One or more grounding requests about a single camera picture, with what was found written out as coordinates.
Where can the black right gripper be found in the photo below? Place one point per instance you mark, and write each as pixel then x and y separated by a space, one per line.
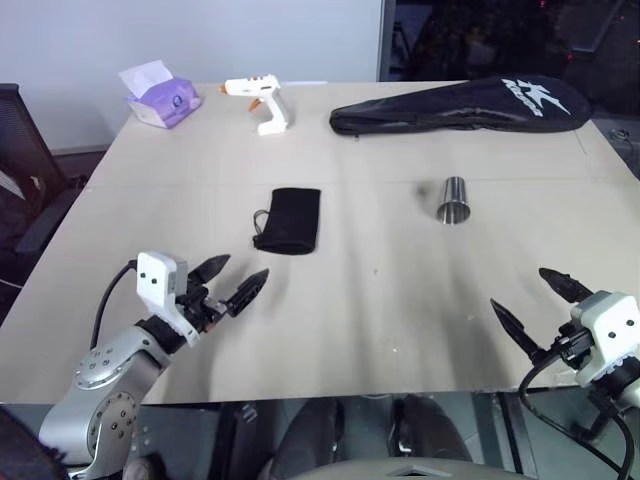
pixel 570 345

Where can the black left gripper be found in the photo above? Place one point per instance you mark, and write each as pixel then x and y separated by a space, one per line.
pixel 202 307

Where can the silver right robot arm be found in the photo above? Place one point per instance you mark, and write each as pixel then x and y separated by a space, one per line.
pixel 620 382

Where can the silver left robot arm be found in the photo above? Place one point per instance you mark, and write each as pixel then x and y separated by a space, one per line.
pixel 107 370

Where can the black racket bag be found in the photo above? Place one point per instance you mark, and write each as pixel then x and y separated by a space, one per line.
pixel 465 107

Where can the stainless steel cup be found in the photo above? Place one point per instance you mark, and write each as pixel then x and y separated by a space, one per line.
pixel 454 202

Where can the white hot glue gun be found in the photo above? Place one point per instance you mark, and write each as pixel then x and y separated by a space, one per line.
pixel 270 107

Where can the beige curved robot body cover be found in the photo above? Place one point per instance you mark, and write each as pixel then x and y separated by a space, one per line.
pixel 450 467

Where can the purple tissue pack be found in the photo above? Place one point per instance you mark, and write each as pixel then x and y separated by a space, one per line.
pixel 167 102

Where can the black office chair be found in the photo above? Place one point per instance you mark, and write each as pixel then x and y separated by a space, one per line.
pixel 20 150

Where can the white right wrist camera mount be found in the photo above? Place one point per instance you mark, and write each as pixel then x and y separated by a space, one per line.
pixel 607 327

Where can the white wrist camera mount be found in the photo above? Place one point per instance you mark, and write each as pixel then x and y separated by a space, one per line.
pixel 156 280
pixel 607 327

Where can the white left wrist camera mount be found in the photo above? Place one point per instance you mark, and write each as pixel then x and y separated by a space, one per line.
pixel 156 280

